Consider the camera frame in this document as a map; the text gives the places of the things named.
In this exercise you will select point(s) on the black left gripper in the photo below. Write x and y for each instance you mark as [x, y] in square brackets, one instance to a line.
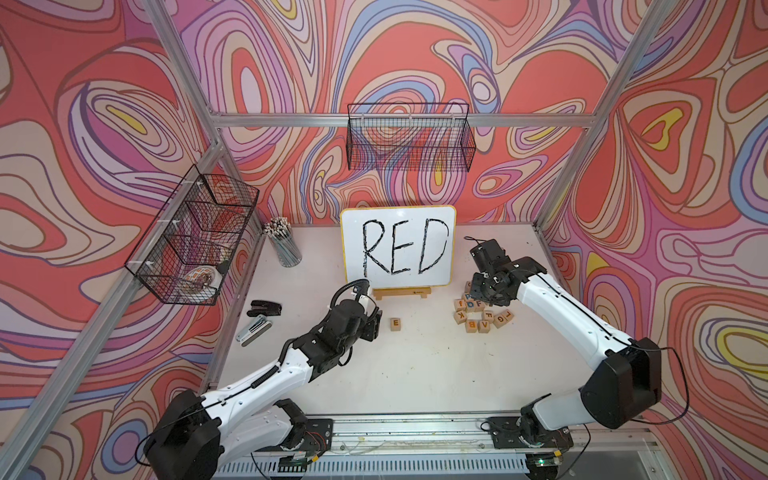
[372, 325]

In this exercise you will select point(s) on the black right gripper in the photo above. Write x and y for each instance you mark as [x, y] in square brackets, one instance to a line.
[476, 294]

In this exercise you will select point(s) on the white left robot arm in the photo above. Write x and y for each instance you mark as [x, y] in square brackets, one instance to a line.
[197, 434]

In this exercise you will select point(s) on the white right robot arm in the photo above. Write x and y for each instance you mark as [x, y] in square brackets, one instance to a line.
[626, 373]

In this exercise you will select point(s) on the wooden whiteboard stand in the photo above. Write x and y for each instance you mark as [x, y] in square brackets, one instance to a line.
[421, 292]

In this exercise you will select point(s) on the yellow framed whiteboard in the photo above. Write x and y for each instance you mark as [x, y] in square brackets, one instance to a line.
[399, 247]

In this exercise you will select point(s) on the black stapler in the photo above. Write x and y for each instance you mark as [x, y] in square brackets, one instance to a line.
[264, 307]

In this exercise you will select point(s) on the cup of pencils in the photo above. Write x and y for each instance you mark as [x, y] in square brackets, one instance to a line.
[280, 234]

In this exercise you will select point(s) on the tape roll in basket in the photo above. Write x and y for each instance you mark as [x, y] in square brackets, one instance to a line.
[200, 282]

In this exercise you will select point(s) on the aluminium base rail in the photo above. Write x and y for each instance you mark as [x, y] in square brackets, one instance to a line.
[475, 445]

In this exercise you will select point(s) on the black wire basket back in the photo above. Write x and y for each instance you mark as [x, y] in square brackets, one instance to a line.
[410, 136]

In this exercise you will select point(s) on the black wire basket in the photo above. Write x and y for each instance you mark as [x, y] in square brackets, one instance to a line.
[202, 223]
[410, 136]

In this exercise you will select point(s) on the black wire basket left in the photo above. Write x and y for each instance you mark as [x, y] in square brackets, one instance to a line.
[202, 223]

